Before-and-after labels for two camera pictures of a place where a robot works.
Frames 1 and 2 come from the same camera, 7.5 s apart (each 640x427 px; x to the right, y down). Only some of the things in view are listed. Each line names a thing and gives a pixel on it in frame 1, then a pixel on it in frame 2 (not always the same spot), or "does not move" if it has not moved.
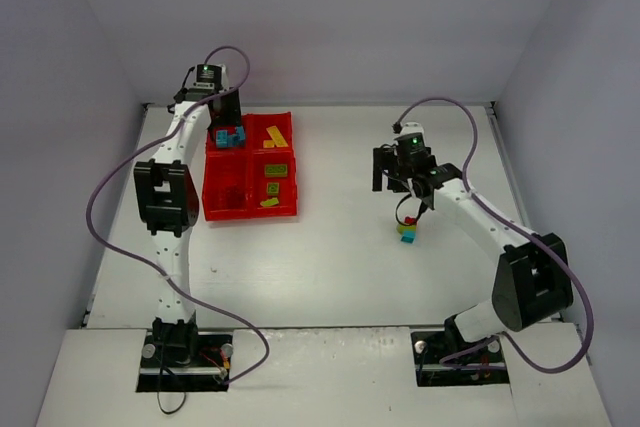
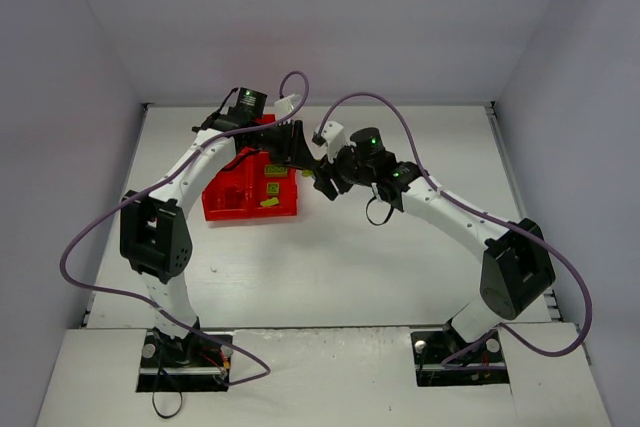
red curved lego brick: [234, 197] does not move
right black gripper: [379, 169] -> [333, 173]
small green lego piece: [272, 188] does not move
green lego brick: [276, 170] does not move
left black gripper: [228, 114] -> [295, 142]
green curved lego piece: [270, 202] does not move
